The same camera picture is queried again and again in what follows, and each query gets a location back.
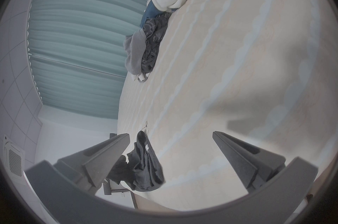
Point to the black chest of drawers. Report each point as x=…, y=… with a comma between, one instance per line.
x=113, y=135

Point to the blue-green curtain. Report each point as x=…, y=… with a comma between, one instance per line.
x=79, y=85
x=79, y=11

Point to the black dressing table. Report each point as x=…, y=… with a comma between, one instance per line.
x=107, y=187

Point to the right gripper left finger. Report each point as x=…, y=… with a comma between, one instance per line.
x=100, y=162

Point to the bed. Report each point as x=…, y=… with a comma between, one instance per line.
x=237, y=59

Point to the pile of clothes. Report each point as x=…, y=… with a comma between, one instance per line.
x=137, y=51

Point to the black T-shirt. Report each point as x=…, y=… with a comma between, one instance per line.
x=147, y=167

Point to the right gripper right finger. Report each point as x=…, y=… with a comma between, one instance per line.
x=245, y=162

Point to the ceiling air conditioner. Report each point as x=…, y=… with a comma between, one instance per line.
x=14, y=159

